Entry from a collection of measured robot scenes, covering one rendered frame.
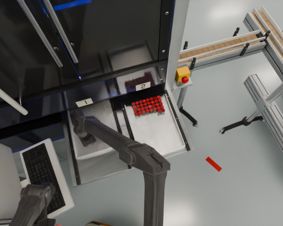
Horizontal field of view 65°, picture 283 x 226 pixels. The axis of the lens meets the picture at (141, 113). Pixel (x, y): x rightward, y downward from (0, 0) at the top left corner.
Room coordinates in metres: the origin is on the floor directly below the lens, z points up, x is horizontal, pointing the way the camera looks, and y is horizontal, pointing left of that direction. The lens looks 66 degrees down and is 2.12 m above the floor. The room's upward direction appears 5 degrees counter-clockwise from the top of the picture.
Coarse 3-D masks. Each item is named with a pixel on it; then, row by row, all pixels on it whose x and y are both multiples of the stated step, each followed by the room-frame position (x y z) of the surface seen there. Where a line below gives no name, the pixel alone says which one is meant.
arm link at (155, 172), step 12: (144, 156) 0.15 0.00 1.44; (156, 156) 0.15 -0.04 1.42; (144, 168) 0.12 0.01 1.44; (156, 168) 0.11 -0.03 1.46; (168, 168) 0.12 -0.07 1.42; (144, 180) 0.09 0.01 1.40; (156, 180) 0.08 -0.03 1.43; (156, 192) 0.05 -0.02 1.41; (144, 204) 0.02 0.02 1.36; (156, 204) 0.02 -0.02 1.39; (144, 216) -0.01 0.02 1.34; (156, 216) -0.02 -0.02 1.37
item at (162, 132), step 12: (132, 108) 0.58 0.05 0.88; (168, 108) 0.56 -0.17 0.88; (132, 120) 0.50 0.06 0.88; (144, 120) 0.50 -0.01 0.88; (156, 120) 0.49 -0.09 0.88; (168, 120) 0.48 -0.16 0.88; (144, 132) 0.42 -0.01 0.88; (156, 132) 0.41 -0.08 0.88; (168, 132) 0.41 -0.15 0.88; (180, 132) 0.39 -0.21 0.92; (156, 144) 0.34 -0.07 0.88; (168, 144) 0.34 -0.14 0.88; (180, 144) 0.33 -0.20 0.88
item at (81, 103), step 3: (87, 99) 0.58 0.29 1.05; (90, 99) 0.58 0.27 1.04; (75, 102) 0.57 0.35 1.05; (78, 102) 0.57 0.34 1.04; (81, 102) 0.57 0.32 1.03; (84, 102) 0.58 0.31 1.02; (87, 102) 0.58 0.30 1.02; (90, 102) 0.58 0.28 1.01; (78, 105) 0.57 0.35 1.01; (81, 105) 0.57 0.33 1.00
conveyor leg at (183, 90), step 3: (186, 87) 0.88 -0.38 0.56; (183, 90) 0.88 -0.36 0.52; (186, 90) 0.88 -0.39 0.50; (180, 93) 0.89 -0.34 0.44; (183, 93) 0.87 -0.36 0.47; (180, 96) 0.88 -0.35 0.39; (183, 96) 0.87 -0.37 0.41; (180, 99) 0.88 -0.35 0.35; (183, 99) 0.88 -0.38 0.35; (177, 102) 0.90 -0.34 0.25; (180, 102) 0.87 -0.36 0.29; (177, 105) 0.89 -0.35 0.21; (180, 105) 0.87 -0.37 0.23; (180, 108) 0.87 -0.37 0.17
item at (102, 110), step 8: (88, 104) 0.63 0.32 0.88; (96, 104) 0.63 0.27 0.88; (104, 104) 0.62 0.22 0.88; (88, 112) 0.58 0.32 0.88; (96, 112) 0.58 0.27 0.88; (104, 112) 0.57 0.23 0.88; (112, 112) 0.56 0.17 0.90; (104, 120) 0.52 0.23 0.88; (112, 120) 0.51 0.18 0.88; (72, 128) 0.48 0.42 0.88; (112, 128) 0.46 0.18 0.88; (72, 136) 0.42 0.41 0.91; (80, 144) 0.38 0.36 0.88; (96, 144) 0.37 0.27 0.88; (104, 144) 0.37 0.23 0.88; (80, 152) 0.33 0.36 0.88; (88, 152) 0.33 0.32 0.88; (96, 152) 0.32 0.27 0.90
